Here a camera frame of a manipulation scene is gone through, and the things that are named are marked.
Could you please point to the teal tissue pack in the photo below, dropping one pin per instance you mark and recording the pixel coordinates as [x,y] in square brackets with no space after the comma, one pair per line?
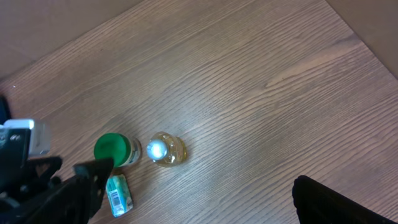
[119,195]

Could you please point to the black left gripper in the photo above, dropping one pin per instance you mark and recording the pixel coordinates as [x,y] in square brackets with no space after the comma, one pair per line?
[32,193]

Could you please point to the yellow liquid bottle silver cap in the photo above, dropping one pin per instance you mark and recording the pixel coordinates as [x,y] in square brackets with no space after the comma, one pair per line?
[166,150]

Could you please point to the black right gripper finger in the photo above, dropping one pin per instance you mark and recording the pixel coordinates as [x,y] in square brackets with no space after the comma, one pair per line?
[317,204]

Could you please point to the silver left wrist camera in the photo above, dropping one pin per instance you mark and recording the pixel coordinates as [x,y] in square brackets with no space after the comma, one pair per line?
[39,134]

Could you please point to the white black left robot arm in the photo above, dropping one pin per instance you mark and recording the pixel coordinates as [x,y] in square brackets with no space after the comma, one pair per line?
[14,142]

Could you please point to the green lid white jar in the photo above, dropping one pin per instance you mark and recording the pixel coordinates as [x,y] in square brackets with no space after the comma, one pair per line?
[123,150]

